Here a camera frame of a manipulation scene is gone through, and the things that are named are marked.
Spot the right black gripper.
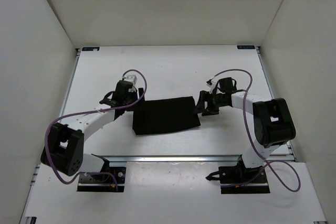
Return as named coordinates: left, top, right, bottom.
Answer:
left=193, top=91, right=227, bottom=116

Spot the black skirt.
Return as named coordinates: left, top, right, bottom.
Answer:
left=132, top=97, right=201, bottom=135

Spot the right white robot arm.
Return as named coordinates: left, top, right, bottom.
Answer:
left=194, top=77, right=296, bottom=186

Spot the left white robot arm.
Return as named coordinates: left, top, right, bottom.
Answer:
left=40, top=75, right=144, bottom=183

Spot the right blue corner label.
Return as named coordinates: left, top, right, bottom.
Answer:
left=237, top=45, right=256, bottom=50

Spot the blue corner label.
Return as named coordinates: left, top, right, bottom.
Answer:
left=237, top=45, right=256, bottom=50
left=81, top=47, right=100, bottom=51

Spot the left blue corner label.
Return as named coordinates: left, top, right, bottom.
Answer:
left=81, top=47, right=100, bottom=51

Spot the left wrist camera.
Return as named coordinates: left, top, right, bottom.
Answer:
left=123, top=74, right=138, bottom=86

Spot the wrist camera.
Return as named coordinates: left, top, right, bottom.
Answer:
left=123, top=74, right=138, bottom=86
left=206, top=79, right=217, bottom=93

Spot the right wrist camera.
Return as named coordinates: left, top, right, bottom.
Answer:
left=206, top=79, right=217, bottom=93

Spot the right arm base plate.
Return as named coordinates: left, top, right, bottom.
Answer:
left=218, top=166, right=270, bottom=195

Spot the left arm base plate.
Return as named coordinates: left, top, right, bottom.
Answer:
left=77, top=166, right=127, bottom=193

